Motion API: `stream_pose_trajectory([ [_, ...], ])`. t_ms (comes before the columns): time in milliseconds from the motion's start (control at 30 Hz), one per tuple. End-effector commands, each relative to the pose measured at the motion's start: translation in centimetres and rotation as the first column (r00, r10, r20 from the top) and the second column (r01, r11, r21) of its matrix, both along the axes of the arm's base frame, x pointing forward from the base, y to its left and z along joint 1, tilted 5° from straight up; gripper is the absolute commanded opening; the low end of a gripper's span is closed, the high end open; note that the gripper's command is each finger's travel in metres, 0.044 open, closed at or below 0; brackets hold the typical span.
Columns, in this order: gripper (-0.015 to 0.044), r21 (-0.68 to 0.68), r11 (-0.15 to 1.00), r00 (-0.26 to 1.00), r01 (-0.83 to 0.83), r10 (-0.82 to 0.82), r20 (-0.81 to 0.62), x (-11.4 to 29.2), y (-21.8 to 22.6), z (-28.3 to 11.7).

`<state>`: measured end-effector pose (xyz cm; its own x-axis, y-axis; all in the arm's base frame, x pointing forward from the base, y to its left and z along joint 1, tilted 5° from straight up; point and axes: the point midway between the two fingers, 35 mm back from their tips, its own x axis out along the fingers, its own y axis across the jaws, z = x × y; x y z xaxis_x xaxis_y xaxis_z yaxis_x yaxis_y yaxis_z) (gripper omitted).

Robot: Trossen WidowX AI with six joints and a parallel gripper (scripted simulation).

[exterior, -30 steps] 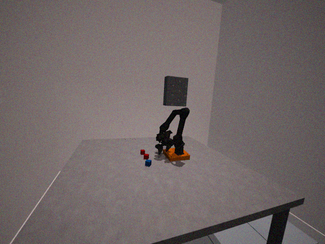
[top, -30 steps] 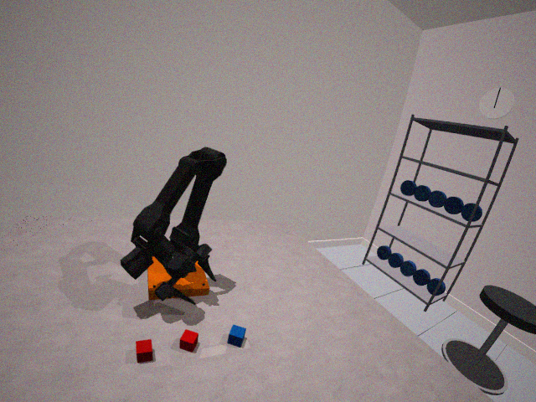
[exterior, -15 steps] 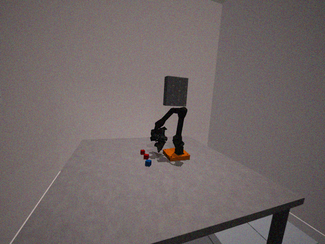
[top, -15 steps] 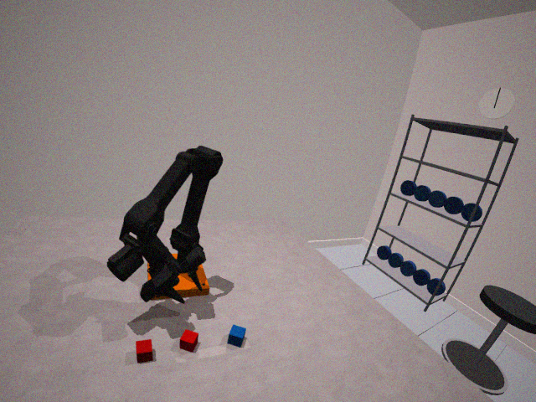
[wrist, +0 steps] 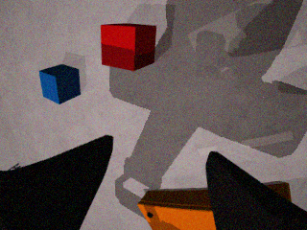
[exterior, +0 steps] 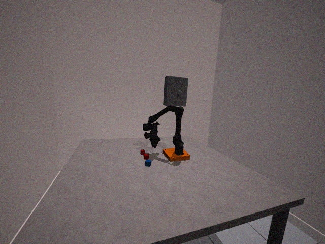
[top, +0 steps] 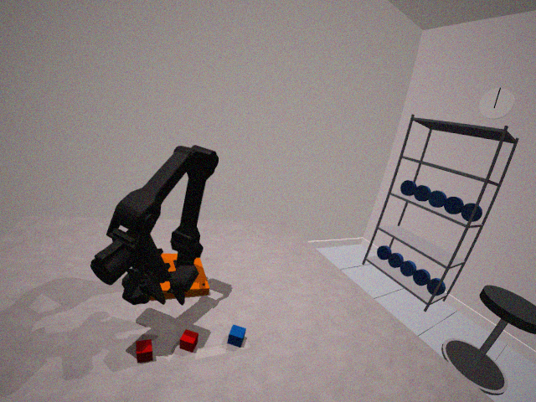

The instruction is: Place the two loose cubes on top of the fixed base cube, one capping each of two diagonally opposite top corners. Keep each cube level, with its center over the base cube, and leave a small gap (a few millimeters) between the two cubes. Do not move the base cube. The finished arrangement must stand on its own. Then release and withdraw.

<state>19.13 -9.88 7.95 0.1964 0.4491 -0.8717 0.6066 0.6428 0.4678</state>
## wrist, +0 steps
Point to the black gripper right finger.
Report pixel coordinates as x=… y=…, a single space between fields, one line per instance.
x=240 y=202

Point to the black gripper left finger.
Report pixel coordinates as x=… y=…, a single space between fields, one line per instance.
x=56 y=193

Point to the blue cube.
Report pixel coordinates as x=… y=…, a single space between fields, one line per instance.
x=60 y=83

